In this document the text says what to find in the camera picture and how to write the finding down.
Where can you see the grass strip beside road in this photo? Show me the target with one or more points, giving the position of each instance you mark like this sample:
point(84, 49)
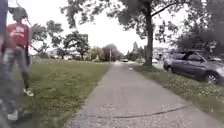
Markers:
point(186, 87)

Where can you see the broad leafy tree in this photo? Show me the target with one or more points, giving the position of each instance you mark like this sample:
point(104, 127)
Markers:
point(78, 41)

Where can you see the wide grass field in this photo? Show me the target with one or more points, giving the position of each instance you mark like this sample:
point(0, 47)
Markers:
point(63, 86)

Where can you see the grey car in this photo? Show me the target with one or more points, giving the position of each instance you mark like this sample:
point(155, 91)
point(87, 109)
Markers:
point(196, 65)

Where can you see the thin pole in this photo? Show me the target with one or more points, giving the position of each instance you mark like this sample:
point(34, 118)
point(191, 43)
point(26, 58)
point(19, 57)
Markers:
point(110, 55)

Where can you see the tree with open branches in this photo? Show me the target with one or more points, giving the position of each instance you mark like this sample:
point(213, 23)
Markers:
point(50, 33)

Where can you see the distant trees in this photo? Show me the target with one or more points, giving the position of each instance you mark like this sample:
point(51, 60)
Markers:
point(113, 51)

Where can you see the pale building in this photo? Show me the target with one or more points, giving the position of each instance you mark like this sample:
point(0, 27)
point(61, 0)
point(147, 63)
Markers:
point(160, 52)

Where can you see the person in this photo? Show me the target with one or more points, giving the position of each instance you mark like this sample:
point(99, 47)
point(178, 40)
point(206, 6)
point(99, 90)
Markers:
point(18, 36)
point(4, 73)

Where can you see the large tree with dark trunk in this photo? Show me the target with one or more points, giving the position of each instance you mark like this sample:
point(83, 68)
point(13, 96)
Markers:
point(149, 43)

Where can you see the dark trees beside car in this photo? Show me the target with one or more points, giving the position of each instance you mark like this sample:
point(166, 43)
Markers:
point(208, 33)

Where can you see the grey concrete pavement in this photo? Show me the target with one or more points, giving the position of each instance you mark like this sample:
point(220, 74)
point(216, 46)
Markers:
point(133, 96)

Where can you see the distant white car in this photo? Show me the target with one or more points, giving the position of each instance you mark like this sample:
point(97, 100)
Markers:
point(154, 61)

